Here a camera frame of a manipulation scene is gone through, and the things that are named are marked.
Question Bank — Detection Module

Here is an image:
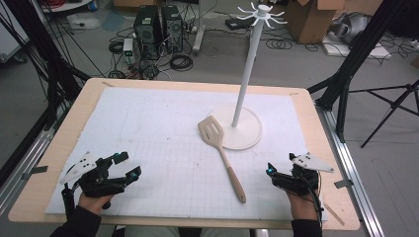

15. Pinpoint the thin wooden stick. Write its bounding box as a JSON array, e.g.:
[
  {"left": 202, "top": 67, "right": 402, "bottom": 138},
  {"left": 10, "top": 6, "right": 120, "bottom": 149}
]
[{"left": 322, "top": 200, "right": 346, "bottom": 227}]

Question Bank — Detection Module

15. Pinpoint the black metal frame strut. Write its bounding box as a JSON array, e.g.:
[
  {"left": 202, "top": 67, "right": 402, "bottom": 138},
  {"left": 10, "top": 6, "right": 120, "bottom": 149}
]
[
  {"left": 307, "top": 0, "right": 409, "bottom": 144},
  {"left": 0, "top": 0, "right": 92, "bottom": 132}
]

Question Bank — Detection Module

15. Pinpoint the black table clip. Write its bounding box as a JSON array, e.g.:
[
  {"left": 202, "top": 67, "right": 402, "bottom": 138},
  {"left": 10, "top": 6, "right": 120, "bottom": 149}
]
[
  {"left": 333, "top": 178, "right": 355, "bottom": 190},
  {"left": 21, "top": 165, "right": 48, "bottom": 181}
]

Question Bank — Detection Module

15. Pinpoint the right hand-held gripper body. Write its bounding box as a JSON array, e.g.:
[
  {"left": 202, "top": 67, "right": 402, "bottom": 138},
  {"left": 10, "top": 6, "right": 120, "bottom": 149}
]
[{"left": 272, "top": 152, "right": 335, "bottom": 197}]

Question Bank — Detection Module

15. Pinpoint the thin coiled black cable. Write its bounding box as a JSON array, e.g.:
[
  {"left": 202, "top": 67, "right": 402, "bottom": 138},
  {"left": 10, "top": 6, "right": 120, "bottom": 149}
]
[{"left": 265, "top": 38, "right": 293, "bottom": 51}]

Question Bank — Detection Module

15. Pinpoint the person's left hand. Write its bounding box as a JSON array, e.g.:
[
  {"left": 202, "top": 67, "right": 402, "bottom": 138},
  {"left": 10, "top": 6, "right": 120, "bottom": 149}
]
[{"left": 78, "top": 193, "right": 115, "bottom": 215}]

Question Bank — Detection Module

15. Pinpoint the round white table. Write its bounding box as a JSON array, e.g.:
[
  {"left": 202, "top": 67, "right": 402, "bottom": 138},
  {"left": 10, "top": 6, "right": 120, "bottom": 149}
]
[{"left": 41, "top": 0, "right": 95, "bottom": 14}]

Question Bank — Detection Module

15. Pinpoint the white utensil rack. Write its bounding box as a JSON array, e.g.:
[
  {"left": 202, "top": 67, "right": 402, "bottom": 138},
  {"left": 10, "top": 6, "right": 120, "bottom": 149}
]
[{"left": 207, "top": 2, "right": 289, "bottom": 151}]

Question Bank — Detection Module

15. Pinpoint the black tripod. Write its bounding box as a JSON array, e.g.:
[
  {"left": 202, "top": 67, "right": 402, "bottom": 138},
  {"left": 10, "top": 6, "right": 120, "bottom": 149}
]
[{"left": 349, "top": 78, "right": 419, "bottom": 149}]

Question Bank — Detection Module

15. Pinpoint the brown cardboard box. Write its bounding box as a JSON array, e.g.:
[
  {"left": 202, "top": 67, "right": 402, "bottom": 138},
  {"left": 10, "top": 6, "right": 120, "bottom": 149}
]
[{"left": 285, "top": 0, "right": 347, "bottom": 44}]

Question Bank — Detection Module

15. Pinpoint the small white power box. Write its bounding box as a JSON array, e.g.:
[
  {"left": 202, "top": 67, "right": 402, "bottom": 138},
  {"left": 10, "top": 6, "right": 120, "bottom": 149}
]
[{"left": 123, "top": 38, "right": 135, "bottom": 57}]

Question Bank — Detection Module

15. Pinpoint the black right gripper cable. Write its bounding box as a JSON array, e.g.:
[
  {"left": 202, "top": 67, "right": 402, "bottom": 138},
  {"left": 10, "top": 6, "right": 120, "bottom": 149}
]
[{"left": 304, "top": 176, "right": 324, "bottom": 229}]

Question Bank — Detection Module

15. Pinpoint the grey bag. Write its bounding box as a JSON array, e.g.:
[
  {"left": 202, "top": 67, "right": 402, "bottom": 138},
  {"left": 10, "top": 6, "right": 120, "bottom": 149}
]
[{"left": 329, "top": 12, "right": 372, "bottom": 45}]

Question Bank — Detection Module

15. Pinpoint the white stand leg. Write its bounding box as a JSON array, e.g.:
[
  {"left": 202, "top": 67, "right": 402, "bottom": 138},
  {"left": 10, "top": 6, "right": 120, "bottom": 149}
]
[{"left": 192, "top": 0, "right": 207, "bottom": 55}]

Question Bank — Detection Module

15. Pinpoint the aluminium rail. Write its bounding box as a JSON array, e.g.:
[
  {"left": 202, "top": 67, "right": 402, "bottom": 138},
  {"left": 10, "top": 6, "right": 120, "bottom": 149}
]
[
  {"left": 0, "top": 127, "right": 55, "bottom": 215},
  {"left": 315, "top": 105, "right": 384, "bottom": 237}
]

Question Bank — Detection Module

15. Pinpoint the white foam board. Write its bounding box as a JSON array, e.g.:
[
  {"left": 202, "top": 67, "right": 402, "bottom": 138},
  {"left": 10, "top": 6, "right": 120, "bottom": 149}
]
[{"left": 320, "top": 33, "right": 393, "bottom": 60}]

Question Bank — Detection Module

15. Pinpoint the black left gripper strap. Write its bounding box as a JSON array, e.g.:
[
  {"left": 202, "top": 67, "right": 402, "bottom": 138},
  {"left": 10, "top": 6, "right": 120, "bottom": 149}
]
[{"left": 61, "top": 183, "right": 76, "bottom": 220}]

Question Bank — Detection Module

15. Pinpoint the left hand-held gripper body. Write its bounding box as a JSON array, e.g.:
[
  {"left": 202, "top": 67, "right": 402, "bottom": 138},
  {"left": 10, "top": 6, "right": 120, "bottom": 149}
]
[{"left": 58, "top": 151, "right": 128, "bottom": 198}]

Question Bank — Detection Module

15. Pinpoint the flat black floor device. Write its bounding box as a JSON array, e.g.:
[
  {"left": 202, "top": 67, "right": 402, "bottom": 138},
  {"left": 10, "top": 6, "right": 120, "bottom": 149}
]
[{"left": 224, "top": 16, "right": 255, "bottom": 32}]

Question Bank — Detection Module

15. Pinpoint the black computer tower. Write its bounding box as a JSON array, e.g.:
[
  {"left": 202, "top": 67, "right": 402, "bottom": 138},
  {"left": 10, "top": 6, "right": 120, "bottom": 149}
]
[
  {"left": 132, "top": 5, "right": 163, "bottom": 61},
  {"left": 160, "top": 4, "right": 184, "bottom": 53}
]

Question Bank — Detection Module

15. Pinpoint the person's right hand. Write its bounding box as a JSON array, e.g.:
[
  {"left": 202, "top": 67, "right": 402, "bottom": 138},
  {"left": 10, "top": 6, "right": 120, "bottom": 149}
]
[{"left": 286, "top": 192, "right": 322, "bottom": 221}]

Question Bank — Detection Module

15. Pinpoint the white grid mat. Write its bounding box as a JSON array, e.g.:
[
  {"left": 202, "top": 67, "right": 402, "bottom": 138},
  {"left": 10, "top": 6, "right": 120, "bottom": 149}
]
[{"left": 44, "top": 86, "right": 329, "bottom": 222}]

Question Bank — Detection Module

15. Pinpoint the beige slotted spatula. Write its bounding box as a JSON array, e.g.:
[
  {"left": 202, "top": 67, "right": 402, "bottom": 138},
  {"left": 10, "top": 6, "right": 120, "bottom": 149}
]
[{"left": 197, "top": 115, "right": 247, "bottom": 204}]

